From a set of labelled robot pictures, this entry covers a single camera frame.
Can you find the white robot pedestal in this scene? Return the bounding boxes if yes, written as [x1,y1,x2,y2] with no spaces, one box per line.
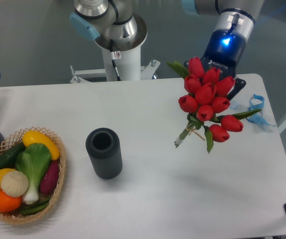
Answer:
[70,46,161,84]

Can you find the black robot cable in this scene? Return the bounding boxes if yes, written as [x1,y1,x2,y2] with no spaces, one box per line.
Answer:
[109,39,122,82]

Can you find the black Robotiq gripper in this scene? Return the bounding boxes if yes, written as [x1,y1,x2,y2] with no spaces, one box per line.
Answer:
[200,30,246,101]

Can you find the purple sweet potato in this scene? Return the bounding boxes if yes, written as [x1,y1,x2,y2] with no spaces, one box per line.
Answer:
[39,161,59,195]

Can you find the green cucumber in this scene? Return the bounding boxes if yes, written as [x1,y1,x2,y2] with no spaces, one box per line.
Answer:
[0,142,26,170]

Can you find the green bok choy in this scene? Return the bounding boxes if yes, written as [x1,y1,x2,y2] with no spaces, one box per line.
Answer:
[15,143,51,205]

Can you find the white garlic bulb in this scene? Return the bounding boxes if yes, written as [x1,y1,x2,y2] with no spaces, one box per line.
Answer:
[0,170,29,197]

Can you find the woven wicker basket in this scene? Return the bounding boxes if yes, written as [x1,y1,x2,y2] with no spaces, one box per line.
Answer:
[0,127,66,225]

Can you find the red tulip bouquet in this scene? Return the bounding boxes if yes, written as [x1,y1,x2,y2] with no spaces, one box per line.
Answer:
[167,56,263,154]

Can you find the orange fruit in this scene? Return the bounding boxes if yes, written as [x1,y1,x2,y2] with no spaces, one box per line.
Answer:
[0,191,22,213]

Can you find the blue ribbon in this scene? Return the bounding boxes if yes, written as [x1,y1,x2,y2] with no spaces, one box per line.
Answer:
[233,94,276,126]

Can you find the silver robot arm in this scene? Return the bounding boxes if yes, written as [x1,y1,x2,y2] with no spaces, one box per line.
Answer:
[69,0,263,81]

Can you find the green bean pod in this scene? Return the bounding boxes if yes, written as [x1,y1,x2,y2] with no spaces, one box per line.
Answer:
[19,197,51,216]

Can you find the dark grey ribbed vase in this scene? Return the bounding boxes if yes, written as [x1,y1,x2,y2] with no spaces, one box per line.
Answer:
[86,127,123,179]

